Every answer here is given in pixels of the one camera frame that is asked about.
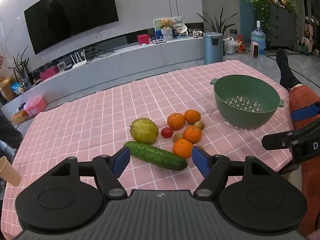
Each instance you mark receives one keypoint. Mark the small white heater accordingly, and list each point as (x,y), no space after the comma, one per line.
(255,50)

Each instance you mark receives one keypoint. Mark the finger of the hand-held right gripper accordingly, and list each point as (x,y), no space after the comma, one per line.
(277,141)
(305,113)

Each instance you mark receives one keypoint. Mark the blue-grey trash can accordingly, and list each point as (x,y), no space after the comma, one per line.
(213,50)

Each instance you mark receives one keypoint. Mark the tall leafy potted plant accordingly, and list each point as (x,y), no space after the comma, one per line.
(217,23)

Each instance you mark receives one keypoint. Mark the white router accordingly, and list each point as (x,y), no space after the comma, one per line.
(79,62)

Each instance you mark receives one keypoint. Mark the red tomato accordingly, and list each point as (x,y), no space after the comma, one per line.
(166,132)

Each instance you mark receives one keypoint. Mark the person's orange trouser leg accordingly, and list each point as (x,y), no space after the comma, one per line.
(310,185)

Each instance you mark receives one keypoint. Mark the yellow-brown kiwi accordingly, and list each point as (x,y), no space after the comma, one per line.
(199,125)
(177,137)

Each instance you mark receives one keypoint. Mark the grey television console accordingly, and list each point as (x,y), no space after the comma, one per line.
(125,62)

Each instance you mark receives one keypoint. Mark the red box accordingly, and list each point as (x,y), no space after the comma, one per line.
(143,39)

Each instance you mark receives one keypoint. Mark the blue water jug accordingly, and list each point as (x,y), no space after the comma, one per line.
(258,38)

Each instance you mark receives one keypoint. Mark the yellow-green pear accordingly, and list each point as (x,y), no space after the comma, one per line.
(144,130)

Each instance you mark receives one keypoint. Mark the person's black socked foot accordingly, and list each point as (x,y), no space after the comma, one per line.
(286,72)

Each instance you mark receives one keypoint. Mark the green cucumber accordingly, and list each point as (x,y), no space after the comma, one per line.
(155,156)

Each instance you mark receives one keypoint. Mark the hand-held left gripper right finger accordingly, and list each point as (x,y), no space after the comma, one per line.
(201,161)

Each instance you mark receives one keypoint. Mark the orange cardboard box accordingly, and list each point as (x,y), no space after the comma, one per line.
(19,117)

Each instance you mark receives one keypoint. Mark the dark grey cabinet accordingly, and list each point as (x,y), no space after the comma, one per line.
(282,27)

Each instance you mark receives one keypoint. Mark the spiky potted plant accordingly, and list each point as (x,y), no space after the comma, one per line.
(22,70)

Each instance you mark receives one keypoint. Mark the white plastic bag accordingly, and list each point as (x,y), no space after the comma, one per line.
(230,45)

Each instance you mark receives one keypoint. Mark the black flat television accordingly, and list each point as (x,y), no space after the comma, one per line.
(70,12)

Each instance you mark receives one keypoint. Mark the small white device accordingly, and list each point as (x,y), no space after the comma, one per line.
(61,67)

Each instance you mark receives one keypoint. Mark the orange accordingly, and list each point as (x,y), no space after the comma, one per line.
(192,134)
(192,116)
(182,148)
(176,121)

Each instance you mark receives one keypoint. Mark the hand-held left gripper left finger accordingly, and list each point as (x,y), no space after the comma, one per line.
(121,161)

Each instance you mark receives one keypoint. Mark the trailing green plant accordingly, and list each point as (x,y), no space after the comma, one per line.
(261,0)

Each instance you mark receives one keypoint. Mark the teddy bear bouquet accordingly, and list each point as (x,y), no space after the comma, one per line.
(166,28)

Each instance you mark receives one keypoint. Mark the green colander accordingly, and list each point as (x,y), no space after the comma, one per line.
(225,112)

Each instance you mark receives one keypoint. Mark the magenta box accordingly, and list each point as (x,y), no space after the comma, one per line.
(49,73)

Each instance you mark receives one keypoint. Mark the red gift bag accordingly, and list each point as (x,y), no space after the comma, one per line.
(241,45)

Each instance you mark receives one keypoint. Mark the pink plastic box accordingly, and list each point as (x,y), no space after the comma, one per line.
(35,105)

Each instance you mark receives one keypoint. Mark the pink checked tablecloth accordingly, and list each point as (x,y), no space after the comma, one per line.
(100,120)

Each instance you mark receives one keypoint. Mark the beige paper cup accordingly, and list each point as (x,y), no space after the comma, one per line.
(10,171)

